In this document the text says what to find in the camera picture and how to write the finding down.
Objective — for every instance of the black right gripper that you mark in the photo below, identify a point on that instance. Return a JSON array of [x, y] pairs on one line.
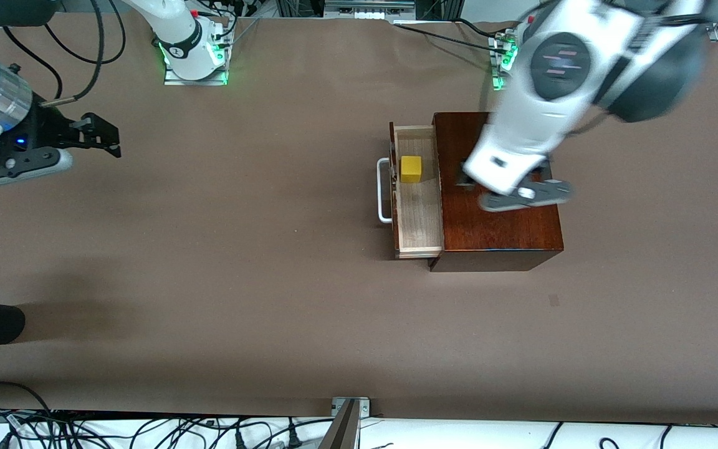
[[48, 129]]

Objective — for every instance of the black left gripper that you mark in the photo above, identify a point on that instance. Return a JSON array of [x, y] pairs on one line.
[[469, 179]]

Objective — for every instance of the yellow cube block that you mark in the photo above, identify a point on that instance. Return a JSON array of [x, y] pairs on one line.
[[411, 169]]

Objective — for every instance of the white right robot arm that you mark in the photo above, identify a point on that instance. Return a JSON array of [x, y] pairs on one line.
[[178, 37]]

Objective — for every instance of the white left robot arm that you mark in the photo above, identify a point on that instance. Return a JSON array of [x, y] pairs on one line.
[[552, 81]]

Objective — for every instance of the dark brown wooden drawer cabinet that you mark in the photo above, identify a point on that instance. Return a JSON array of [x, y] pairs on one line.
[[508, 231]]

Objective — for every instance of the white power strip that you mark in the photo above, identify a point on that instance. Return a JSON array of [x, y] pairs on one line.
[[368, 9]]

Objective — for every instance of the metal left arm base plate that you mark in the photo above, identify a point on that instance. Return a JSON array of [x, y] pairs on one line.
[[497, 80]]

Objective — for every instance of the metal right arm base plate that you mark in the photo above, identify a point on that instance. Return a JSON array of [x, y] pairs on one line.
[[219, 78]]

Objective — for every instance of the black aluminium frame post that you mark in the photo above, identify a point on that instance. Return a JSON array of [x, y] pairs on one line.
[[439, 9]]

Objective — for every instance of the small metal bracket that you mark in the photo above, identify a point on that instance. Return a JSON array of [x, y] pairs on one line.
[[364, 405]]

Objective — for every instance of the grey metal camera pole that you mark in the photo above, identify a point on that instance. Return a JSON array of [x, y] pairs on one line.
[[341, 430]]

